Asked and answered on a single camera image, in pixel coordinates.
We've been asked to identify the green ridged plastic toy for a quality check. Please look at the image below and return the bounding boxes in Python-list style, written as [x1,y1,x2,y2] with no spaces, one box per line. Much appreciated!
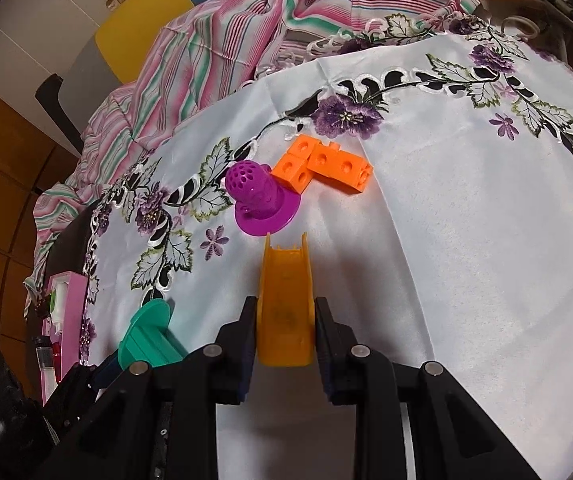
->
[117,298,189,370]

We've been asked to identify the orange plastic scoop toy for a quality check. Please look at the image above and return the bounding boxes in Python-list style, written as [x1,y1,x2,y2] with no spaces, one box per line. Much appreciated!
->
[256,235,315,367]

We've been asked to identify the red metallic cylinder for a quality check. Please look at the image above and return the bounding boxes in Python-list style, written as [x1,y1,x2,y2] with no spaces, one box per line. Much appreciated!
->
[51,342,61,374]

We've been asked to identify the pink rimmed white tray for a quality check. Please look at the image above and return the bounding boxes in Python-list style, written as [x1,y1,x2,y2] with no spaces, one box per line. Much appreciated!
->
[39,271,88,404]

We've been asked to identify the white green plug adapter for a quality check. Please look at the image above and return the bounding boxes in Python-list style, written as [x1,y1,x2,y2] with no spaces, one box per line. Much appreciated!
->
[50,282,68,333]

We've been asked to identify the purple perforated plastic toy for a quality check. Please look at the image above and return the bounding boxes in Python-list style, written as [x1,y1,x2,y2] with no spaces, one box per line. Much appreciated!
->
[224,160,301,236]

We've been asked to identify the white floral tablecloth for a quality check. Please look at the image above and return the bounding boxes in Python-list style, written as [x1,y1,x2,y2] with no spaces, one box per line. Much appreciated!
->
[80,27,573,479]

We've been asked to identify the orange connecting cubes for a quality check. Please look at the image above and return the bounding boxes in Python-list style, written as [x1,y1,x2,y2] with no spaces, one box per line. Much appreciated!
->
[271,134,373,195]

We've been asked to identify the multicolour sofa backrest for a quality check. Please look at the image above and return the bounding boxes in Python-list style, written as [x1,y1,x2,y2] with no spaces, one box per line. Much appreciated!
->
[34,0,297,154]

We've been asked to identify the striped pink blanket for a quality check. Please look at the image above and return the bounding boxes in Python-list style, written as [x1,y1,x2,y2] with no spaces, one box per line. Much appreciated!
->
[24,0,480,300]

